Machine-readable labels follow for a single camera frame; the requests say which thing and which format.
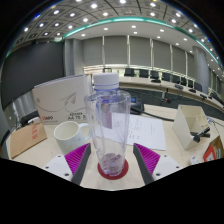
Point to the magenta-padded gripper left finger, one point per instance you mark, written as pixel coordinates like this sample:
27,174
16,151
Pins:
78,160

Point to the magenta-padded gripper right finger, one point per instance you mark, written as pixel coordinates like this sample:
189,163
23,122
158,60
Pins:
146,160

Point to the clear plastic water bottle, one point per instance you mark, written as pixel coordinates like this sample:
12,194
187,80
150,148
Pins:
108,133

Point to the white ceramic mug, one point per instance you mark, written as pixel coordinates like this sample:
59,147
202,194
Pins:
68,138

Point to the flat round red coaster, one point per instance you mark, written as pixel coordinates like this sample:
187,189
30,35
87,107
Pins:
124,171

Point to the printed white paper sheet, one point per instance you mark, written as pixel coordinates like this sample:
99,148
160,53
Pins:
148,131

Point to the white remote control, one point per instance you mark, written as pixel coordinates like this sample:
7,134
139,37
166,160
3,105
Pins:
195,160

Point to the open white cardboard box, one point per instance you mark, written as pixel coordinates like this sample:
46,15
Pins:
185,128

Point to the flat brown cardboard sheet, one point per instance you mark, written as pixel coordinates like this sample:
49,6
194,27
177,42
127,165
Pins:
25,140

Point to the black stapler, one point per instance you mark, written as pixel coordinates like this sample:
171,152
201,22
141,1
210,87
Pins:
200,134

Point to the white paper carton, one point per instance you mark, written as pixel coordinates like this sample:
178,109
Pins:
56,100

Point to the open brown cardboard box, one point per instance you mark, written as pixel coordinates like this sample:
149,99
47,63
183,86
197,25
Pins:
213,151

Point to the long curved conference desk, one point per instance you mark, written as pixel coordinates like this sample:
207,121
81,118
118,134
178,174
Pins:
150,85

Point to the row of black office chairs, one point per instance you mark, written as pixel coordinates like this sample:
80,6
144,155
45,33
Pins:
155,74

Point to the group of ceiling lights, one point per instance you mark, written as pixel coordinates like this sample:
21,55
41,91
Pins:
94,6

